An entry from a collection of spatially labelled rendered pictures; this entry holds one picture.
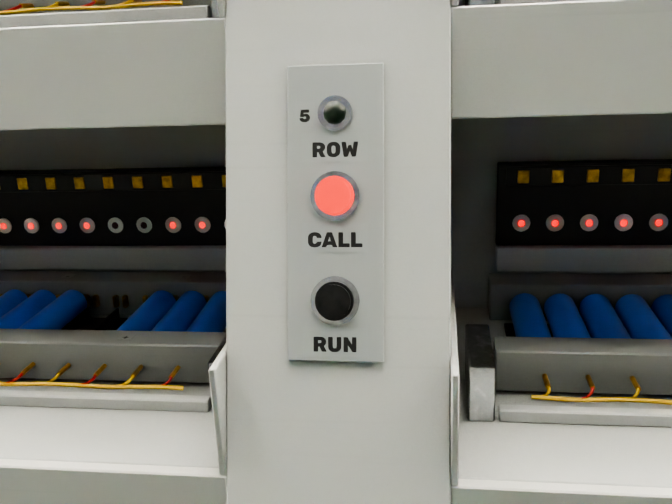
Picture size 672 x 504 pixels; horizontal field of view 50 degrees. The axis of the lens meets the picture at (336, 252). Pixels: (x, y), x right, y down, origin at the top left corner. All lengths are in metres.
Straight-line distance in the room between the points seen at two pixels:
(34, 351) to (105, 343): 0.04
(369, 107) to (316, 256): 0.06
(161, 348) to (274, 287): 0.11
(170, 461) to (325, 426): 0.07
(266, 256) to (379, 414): 0.08
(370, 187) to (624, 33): 0.12
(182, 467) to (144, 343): 0.09
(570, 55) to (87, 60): 0.21
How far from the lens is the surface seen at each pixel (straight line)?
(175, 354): 0.39
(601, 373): 0.38
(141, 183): 0.50
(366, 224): 0.29
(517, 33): 0.31
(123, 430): 0.37
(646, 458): 0.34
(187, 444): 0.35
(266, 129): 0.31
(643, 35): 0.32
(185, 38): 0.33
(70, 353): 0.41
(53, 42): 0.35
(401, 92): 0.30
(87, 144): 0.56
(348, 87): 0.30
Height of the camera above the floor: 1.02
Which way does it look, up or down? level
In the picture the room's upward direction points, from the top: straight up
